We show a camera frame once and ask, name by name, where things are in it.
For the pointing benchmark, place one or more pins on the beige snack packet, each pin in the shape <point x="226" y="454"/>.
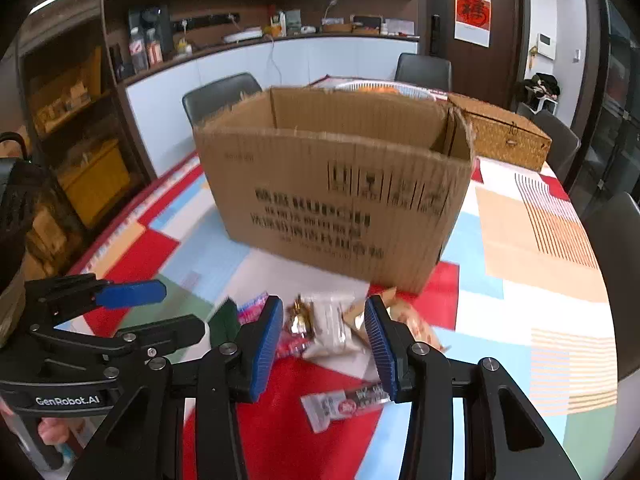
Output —
<point x="417" y="327"/>

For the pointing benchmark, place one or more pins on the woven wicker basket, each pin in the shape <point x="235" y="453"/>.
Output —
<point x="500" y="130"/>

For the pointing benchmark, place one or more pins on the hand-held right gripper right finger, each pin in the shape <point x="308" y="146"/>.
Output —
<point x="380" y="350"/>

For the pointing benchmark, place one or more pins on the black wall power strip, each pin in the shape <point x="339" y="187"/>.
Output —
<point x="210" y="20"/>

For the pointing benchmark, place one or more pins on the white stool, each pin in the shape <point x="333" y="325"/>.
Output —
<point x="547" y="105"/>

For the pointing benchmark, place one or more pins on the white snack packet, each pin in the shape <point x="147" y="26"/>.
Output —
<point x="325" y="332"/>

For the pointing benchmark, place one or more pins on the white flat tray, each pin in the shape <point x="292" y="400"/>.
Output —
<point x="242" y="36"/>

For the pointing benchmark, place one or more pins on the black door lock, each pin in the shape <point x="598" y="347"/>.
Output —
<point x="437" y="35"/>

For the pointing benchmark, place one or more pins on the dark display shelf unit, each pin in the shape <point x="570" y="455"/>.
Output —
<point x="80" y="160"/>

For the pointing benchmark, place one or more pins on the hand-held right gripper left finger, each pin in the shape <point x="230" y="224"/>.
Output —
<point x="262" y="350"/>

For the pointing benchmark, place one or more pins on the black coffee machine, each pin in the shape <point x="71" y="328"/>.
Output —
<point x="150" y="17"/>

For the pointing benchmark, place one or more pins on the dark green snack packet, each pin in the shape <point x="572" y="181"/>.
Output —
<point x="225" y="320"/>

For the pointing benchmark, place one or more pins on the brown cardboard box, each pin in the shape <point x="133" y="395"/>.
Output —
<point x="300" y="185"/>

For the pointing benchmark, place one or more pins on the pink candy packet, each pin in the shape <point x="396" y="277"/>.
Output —
<point x="250" y="307"/>

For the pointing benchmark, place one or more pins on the black framed glass door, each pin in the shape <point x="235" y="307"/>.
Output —
<point x="615" y="110"/>

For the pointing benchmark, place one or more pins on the white counter cabinet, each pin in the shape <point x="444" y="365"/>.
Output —
<point x="165" y="110"/>

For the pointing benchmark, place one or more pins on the white intercom panel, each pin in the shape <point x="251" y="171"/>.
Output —
<point x="545" y="46"/>

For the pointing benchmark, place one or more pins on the red and white wall calendar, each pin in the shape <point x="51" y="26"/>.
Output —
<point x="472" y="15"/>

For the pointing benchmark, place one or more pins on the white round dish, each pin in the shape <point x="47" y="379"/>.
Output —
<point x="360" y="85"/>

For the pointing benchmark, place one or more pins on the orange label bottle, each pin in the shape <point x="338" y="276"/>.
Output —
<point x="154" y="50"/>

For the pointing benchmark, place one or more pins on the grey white snack bar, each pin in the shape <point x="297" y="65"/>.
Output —
<point x="330" y="405"/>

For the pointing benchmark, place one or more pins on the clear water bottle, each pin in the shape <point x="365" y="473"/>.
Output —
<point x="138" y="52"/>

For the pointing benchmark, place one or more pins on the person's left hand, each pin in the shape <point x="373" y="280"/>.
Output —
<point x="52" y="430"/>

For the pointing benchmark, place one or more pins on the black bag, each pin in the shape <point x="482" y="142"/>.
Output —
<point x="542" y="85"/>

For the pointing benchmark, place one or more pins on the dark brown door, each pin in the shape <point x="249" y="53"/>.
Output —
<point x="505" y="70"/>

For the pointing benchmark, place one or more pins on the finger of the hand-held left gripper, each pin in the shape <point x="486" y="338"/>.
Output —
<point x="165" y="332"/>
<point x="130" y="294"/>

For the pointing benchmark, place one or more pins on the colourful patchwork tablecloth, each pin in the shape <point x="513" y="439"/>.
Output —
<point x="500" y="270"/>

